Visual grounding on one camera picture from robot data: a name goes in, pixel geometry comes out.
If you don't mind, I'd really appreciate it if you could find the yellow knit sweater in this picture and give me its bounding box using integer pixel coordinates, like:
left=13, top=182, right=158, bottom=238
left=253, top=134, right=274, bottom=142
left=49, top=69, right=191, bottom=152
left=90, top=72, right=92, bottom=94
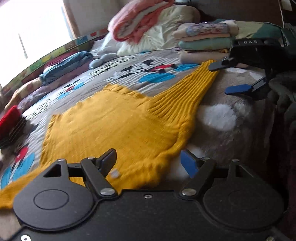
left=0, top=60, right=220, bottom=210

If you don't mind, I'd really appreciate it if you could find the purple quilt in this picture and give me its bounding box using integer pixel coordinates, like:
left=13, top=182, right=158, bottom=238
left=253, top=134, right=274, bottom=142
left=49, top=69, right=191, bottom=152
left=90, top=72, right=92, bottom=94
left=17, top=62, right=93, bottom=112

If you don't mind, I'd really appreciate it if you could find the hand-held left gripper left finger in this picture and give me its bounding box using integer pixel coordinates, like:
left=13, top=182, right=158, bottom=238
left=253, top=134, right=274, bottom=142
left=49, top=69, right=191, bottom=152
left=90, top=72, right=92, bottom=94
left=43, top=148, right=118, bottom=200

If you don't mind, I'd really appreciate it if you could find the dark bed headboard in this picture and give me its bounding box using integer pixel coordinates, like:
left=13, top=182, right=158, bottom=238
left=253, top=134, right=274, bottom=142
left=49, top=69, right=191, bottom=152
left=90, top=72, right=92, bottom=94
left=176, top=0, right=285, bottom=25

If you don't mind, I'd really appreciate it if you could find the white quilt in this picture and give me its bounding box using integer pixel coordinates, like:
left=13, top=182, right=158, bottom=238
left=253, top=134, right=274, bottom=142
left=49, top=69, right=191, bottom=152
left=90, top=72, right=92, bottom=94
left=117, top=5, right=201, bottom=57

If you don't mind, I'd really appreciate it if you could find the stack of pastel folded clothes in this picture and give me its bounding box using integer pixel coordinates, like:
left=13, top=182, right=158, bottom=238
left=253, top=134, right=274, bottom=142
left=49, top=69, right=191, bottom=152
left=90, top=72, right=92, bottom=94
left=172, top=19, right=240, bottom=64

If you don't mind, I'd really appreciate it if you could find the person's dark maroon clothing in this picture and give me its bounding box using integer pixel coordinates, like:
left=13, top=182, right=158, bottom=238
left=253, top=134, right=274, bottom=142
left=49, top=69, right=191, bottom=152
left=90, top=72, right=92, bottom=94
left=261, top=111, right=296, bottom=209

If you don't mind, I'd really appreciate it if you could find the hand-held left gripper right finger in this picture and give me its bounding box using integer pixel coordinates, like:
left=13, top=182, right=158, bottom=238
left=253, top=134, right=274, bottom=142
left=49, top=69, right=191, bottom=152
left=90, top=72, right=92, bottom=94
left=180, top=149, right=250, bottom=199

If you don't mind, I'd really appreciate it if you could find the blue folded blanket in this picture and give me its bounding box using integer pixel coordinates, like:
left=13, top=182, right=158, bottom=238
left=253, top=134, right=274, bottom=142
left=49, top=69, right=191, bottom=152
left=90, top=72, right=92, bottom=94
left=39, top=51, right=93, bottom=84

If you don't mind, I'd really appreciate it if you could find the printed cartoon blanket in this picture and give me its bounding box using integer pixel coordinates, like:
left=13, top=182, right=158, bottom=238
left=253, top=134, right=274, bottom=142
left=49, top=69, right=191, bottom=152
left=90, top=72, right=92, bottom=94
left=0, top=47, right=278, bottom=232

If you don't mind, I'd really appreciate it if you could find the dark striped folded garment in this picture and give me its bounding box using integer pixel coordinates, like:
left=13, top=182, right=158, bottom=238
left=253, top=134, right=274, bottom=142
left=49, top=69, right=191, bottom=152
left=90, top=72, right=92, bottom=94
left=0, top=116, right=29, bottom=150

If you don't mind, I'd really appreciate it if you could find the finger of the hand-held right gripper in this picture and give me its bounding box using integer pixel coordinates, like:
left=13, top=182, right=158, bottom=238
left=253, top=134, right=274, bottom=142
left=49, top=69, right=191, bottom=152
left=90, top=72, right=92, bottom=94
left=209, top=57, right=235, bottom=72
left=225, top=77, right=267, bottom=96

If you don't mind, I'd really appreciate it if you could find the person's right hand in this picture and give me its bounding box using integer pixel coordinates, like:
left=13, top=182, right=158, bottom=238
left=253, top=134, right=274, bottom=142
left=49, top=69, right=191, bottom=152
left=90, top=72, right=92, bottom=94
left=268, top=77, right=296, bottom=121

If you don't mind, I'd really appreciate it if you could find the colourful picture foam board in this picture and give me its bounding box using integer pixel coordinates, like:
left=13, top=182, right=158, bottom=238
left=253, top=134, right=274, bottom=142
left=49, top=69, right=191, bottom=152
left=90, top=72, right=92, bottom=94
left=0, top=29, right=109, bottom=93

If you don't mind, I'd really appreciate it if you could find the light blue plush toy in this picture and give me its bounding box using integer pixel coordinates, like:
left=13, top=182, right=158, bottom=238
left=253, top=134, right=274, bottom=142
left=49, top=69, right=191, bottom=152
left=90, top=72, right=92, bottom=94
left=89, top=53, right=117, bottom=69

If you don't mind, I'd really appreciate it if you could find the bright window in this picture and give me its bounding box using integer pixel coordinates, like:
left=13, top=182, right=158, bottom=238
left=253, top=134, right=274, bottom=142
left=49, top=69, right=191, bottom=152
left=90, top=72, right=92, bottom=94
left=0, top=0, right=77, bottom=86

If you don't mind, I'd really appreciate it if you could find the white pillow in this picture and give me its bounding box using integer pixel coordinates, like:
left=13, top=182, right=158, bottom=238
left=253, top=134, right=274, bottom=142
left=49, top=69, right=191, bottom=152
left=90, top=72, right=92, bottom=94
left=91, top=35, right=121, bottom=54

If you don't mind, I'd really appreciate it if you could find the pink quilt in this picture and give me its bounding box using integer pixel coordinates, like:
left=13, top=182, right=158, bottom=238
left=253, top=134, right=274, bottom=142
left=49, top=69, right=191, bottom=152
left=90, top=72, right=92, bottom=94
left=107, top=0, right=176, bottom=43

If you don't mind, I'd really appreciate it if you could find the patterned cream pillow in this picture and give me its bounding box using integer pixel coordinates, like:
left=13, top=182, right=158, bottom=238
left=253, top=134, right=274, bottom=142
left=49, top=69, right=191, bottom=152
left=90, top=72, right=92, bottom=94
left=10, top=76, right=44, bottom=102

